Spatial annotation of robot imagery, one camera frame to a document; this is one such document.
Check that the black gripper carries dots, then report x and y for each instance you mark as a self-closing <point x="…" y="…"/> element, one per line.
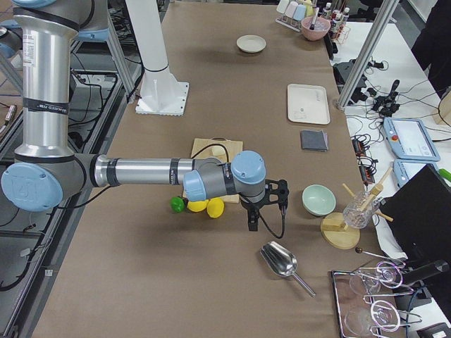
<point x="252" y="205"/>

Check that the cream round plate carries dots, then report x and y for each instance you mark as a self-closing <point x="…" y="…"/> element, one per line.
<point x="251" y="43"/>

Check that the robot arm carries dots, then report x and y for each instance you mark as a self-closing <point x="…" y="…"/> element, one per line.
<point x="46" y="171"/>

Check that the cream rectangular tray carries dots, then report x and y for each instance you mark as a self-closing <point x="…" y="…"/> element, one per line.
<point x="308" y="104"/>

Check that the black tray with glasses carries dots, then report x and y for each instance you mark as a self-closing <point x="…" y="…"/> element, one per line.
<point x="365" y="301"/>

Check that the whole yellow lemon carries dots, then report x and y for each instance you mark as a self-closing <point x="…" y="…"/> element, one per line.
<point x="215" y="207"/>
<point x="197" y="206"/>

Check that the metal scoop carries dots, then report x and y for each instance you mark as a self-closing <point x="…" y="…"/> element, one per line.
<point x="283" y="263"/>

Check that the mint green bowl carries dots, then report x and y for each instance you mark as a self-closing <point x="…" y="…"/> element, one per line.
<point x="318" y="200"/>

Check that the green lime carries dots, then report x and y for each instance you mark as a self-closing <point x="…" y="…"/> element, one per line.
<point x="177" y="204"/>

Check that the wooden cutting board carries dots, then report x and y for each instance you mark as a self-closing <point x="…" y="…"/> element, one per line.
<point x="225" y="148"/>

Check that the wooden cup stand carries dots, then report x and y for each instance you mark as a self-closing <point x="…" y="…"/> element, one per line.
<point x="333" y="227"/>

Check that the folded grey cloth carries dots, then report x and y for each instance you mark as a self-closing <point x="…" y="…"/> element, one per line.
<point x="314" y="140"/>

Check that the clear glass cup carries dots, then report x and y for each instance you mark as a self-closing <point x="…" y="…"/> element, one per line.
<point x="357" y="213"/>

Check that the blue teach pendant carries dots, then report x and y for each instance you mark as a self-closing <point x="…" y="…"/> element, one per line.
<point x="406" y="169"/>
<point x="409" y="139"/>

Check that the black monitor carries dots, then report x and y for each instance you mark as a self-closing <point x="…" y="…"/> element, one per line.
<point x="421" y="217"/>

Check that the pink bowl with ice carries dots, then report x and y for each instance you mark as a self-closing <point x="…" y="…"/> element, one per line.
<point x="321" y="28"/>

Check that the bottle rack with bottles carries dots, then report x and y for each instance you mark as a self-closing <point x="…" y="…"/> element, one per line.
<point x="339" y="31"/>

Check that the pink cup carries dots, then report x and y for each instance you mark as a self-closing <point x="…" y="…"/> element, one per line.
<point x="291" y="9"/>

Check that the light blue cup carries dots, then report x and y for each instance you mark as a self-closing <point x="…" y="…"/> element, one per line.
<point x="300" y="12"/>

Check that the light green cup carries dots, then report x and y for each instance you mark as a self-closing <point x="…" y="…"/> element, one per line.
<point x="282" y="6"/>

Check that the white camera post with base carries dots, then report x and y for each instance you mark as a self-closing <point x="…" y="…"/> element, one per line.
<point x="160" y="92"/>

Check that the white wire cup rack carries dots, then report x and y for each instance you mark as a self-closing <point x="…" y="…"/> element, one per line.
<point x="287" y="19"/>

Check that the aluminium frame post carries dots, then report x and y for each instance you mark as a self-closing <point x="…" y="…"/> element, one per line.
<point x="375" y="33"/>

